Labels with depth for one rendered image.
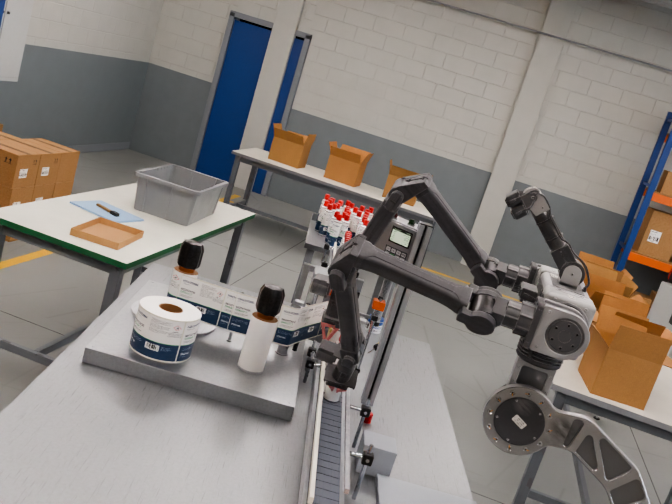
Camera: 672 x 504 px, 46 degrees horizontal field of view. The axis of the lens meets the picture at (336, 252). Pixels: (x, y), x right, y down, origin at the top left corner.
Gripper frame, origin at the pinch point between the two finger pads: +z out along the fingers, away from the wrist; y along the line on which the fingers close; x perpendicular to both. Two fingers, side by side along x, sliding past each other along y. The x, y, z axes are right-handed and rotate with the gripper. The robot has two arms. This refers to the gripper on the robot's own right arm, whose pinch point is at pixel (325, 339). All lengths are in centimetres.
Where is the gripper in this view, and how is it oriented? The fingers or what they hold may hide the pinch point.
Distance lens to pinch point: 276.5
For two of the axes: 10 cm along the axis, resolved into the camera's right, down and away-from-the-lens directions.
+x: 9.6, 2.8, 0.4
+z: -2.8, 9.4, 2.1
